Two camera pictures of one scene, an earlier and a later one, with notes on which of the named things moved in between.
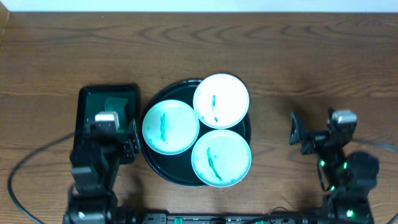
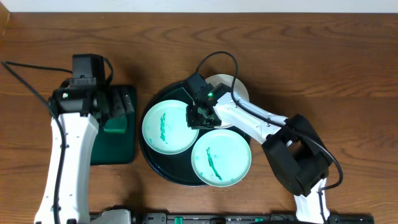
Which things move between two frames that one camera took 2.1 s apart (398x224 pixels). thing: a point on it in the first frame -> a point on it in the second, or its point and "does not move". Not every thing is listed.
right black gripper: x=313 y=137 -> x=192 y=122
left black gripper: x=125 y=144 -> x=109 y=106
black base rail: x=197 y=218 does not move
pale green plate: x=221 y=158 does not move
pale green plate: x=170 y=127 does not move
